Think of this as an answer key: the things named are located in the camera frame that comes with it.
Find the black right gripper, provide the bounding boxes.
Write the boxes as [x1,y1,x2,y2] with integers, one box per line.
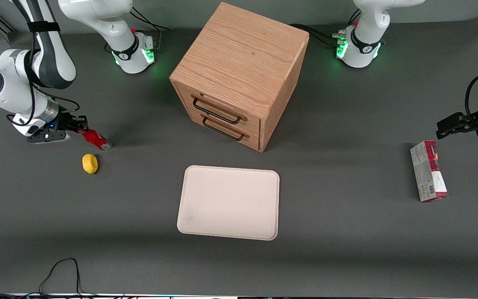
[55,111,88,133]

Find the red coke bottle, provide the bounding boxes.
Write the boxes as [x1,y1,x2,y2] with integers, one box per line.
[79,128,112,152]

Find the beige rectangular tray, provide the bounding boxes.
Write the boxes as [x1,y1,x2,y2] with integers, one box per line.
[177,165,280,241]

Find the yellow lemon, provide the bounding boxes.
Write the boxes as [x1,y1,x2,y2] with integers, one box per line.
[82,154,99,174]

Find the grey and red carton box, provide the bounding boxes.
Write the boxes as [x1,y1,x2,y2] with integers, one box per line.
[410,140,449,203]

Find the wooden drawer front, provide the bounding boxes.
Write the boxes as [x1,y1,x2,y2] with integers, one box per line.
[188,111,261,152]
[175,82,262,133]

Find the wooden drawer cabinet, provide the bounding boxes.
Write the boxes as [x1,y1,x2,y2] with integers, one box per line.
[169,2,310,153]

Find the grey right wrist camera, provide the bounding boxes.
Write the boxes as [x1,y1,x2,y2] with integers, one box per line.
[26,130,72,144]

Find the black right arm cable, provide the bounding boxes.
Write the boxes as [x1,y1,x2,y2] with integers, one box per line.
[6,0,81,127]

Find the black right arm base cables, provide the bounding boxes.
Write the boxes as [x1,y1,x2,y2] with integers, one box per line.
[105,6,171,54]

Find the black arm base cables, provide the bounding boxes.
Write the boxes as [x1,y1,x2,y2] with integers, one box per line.
[290,8,362,49]
[105,6,171,54]

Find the black metal drawer handle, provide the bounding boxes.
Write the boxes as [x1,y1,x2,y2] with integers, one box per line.
[192,96,242,125]
[202,116,246,142]

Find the black looped table cable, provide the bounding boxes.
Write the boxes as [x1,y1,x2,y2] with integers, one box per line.
[39,258,83,296]

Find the black left arm base cables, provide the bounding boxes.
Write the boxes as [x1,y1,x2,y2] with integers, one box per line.
[290,8,362,49]

